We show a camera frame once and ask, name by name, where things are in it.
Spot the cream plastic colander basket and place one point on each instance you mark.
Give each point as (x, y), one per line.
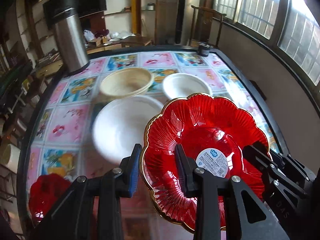
(126, 83)

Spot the red scalloped glass plate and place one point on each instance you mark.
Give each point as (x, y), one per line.
(197, 123)

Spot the black television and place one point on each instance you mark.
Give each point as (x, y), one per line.
(82, 7)

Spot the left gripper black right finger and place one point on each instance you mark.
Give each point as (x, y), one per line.
(246, 216)

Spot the colourful floral tablecloth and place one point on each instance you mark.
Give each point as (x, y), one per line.
(62, 143)

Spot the stainless steel thermos jug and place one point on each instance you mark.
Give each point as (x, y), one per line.
(70, 41)

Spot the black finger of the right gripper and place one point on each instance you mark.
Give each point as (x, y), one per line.
(292, 168)
(274, 181)

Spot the dark wooden chair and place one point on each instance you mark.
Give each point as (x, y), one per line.
(201, 26)

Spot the white cylindrical humidifier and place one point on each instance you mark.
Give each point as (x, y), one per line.
(10, 156)

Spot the small white bowl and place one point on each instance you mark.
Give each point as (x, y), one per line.
(181, 85)

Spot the small black round object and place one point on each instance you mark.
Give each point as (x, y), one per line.
(203, 49)

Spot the large white bowl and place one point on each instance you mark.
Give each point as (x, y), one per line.
(120, 125)

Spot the low wooden tv cabinet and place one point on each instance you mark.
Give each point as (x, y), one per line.
(131, 41)

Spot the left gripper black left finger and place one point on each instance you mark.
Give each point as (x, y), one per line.
(70, 217)

